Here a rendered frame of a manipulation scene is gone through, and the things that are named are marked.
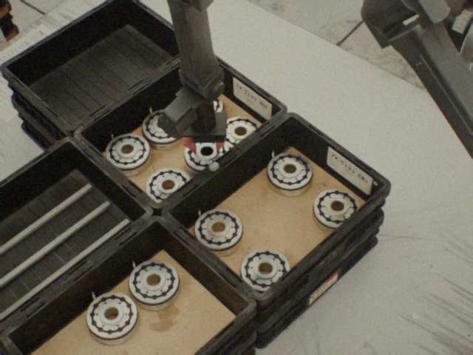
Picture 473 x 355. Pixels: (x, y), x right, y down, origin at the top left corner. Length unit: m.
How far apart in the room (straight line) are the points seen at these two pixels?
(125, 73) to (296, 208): 0.60
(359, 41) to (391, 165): 1.39
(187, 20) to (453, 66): 0.46
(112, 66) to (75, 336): 0.76
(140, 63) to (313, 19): 1.48
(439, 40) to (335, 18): 2.36
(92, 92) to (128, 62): 0.13
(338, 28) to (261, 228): 1.79
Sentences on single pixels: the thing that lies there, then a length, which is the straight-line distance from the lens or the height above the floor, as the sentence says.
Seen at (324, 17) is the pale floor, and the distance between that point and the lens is 3.45.
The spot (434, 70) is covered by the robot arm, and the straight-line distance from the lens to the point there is 1.10.
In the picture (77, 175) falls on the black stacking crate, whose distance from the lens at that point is 1.87.
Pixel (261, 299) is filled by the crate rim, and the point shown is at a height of 0.93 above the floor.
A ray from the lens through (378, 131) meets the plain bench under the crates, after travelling 2.10.
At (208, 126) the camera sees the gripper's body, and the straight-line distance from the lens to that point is 1.69.
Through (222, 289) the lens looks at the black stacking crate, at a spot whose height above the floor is 0.89.
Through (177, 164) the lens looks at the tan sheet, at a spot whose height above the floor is 0.83.
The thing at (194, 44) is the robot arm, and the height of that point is 1.31.
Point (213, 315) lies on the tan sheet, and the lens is 1.63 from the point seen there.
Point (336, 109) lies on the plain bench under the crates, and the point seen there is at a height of 0.70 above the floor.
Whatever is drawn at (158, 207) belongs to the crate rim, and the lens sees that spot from 1.66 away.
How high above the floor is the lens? 2.28
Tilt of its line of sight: 52 degrees down
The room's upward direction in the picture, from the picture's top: 2 degrees counter-clockwise
